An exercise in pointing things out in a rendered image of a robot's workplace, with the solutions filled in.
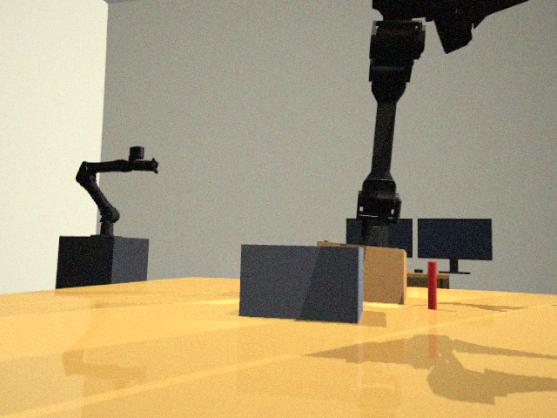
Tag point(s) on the red peg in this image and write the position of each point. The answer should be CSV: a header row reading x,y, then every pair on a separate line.
x,y
432,284

